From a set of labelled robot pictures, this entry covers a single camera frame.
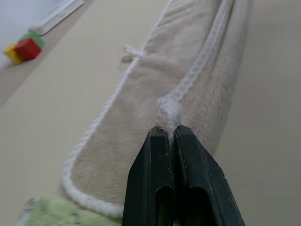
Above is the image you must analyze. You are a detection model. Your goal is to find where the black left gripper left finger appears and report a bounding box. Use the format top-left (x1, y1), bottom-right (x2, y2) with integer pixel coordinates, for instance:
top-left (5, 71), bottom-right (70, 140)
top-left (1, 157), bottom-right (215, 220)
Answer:
top-left (122, 125), bottom-right (175, 226)

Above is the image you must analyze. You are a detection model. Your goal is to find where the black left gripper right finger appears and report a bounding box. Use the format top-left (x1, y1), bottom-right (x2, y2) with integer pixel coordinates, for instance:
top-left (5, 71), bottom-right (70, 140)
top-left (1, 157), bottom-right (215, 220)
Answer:
top-left (173, 124), bottom-right (246, 226)

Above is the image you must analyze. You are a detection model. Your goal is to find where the beige towel with white trim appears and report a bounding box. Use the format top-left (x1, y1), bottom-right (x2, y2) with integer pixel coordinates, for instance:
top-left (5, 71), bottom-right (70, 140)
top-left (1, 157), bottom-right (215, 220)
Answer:
top-left (60, 0), bottom-right (253, 218)

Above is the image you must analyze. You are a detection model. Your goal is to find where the green fluffy towel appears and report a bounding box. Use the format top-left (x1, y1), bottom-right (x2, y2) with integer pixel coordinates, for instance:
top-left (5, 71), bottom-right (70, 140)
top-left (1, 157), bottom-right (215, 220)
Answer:
top-left (17, 194), bottom-right (123, 226)

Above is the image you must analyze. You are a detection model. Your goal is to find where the red wooden block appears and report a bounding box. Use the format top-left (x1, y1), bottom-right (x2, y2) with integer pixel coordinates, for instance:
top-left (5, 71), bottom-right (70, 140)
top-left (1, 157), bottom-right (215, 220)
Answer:
top-left (14, 38), bottom-right (42, 62)

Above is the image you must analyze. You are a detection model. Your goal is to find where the green wooden block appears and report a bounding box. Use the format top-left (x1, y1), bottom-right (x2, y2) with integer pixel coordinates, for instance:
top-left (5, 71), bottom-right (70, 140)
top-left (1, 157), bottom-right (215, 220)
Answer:
top-left (18, 31), bottom-right (45, 48)

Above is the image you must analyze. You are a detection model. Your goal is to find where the yellow wooden block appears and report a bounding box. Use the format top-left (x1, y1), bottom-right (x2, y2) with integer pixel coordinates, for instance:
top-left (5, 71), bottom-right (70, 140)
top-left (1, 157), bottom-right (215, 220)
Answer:
top-left (2, 43), bottom-right (24, 65)

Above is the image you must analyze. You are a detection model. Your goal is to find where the white flat board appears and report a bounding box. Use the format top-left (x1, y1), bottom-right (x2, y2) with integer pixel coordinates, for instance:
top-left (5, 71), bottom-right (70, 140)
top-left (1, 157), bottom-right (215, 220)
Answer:
top-left (28, 0), bottom-right (84, 36)

